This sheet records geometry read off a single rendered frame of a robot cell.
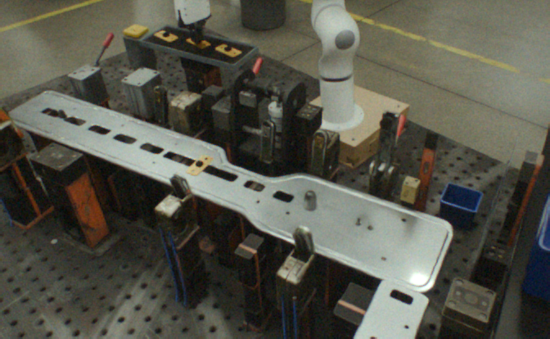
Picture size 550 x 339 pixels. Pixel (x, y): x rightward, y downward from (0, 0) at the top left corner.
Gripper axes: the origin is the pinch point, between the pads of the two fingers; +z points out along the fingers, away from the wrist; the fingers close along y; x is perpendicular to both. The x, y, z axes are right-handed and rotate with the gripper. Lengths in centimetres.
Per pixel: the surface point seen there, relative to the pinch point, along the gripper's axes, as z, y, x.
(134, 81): 7.8, 23.0, -2.4
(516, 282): 16, 7, 111
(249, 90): 3.0, 7.8, 33.2
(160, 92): 9.1, 20.0, 6.7
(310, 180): 19, 10, 59
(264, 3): 94, -187, -178
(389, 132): 2, -1, 73
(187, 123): 16.1, 19.1, 16.6
